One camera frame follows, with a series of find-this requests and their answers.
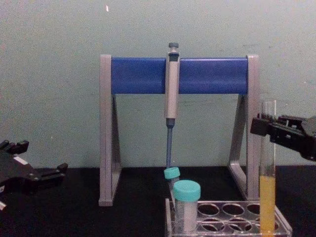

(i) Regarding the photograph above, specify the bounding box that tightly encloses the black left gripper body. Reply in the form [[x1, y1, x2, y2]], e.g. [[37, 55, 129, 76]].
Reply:
[[0, 147, 42, 196]]

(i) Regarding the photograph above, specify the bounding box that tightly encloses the glass test tube yellow liquid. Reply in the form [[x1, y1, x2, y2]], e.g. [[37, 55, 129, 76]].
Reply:
[[259, 99, 277, 234]]

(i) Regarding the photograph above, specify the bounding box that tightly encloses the black table cloth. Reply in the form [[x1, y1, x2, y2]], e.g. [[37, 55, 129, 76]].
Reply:
[[0, 165, 316, 237]]

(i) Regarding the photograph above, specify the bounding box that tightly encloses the clear plastic tube rack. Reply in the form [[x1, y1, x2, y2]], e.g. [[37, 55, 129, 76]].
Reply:
[[164, 197, 293, 237]]

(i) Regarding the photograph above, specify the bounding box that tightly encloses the large tube with teal cap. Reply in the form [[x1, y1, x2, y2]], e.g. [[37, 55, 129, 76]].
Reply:
[[172, 179, 201, 234]]

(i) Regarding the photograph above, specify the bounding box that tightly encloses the grey pipette with blue shaft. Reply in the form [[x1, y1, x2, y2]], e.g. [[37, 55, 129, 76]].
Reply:
[[164, 42, 181, 174]]

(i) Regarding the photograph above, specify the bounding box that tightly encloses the small tube with teal cap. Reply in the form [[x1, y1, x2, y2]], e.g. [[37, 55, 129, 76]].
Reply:
[[163, 167, 181, 210]]

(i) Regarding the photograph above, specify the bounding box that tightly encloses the grey pipette stand blue bar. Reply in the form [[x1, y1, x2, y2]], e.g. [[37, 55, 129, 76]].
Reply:
[[98, 54, 261, 207]]

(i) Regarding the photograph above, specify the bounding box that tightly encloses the plain pale wall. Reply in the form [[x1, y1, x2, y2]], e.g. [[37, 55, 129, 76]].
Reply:
[[0, 0, 316, 171]]

